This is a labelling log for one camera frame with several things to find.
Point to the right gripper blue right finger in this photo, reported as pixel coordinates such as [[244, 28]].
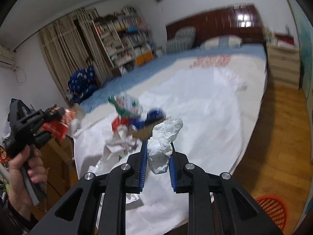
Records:
[[179, 180]]

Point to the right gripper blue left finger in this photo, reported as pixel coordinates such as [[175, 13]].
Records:
[[138, 162]]

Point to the red snack bag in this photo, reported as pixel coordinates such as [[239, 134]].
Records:
[[58, 121]]

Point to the white plastic bag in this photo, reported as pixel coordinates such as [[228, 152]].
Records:
[[159, 144]]

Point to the blue round wrapper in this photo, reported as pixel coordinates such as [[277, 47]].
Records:
[[154, 115]]

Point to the person's left hand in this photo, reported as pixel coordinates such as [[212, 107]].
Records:
[[18, 195]]

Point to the wooden side desk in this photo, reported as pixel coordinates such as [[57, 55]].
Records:
[[58, 159]]

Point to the crumpled grey white paper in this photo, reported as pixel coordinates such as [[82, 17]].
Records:
[[121, 143]]

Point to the brown cardboard piece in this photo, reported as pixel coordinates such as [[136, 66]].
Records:
[[145, 133]]

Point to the red small package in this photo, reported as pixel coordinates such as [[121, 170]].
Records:
[[119, 121]]

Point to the blue moon-pattern blanket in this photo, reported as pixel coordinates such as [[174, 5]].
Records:
[[81, 85]]

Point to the green and white carton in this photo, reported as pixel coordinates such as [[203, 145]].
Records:
[[126, 105]]

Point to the beige curtain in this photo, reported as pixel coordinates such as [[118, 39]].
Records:
[[67, 43]]

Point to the red plastic mesh basket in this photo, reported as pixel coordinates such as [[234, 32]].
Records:
[[275, 208]]

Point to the white bookshelf with books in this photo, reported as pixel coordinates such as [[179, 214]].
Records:
[[124, 40]]

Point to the grey plaid pillow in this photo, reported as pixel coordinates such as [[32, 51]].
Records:
[[183, 40]]

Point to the white and blue pillow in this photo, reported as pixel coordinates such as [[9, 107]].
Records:
[[226, 41]]

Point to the cream bedside drawer cabinet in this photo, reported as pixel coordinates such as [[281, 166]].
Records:
[[284, 64]]

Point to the dark red wooden headboard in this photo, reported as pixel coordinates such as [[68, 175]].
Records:
[[242, 20]]

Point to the blue floral glass wardrobe door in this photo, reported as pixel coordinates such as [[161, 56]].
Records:
[[304, 30]]

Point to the wall air conditioner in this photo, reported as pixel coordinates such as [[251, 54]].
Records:
[[7, 58]]

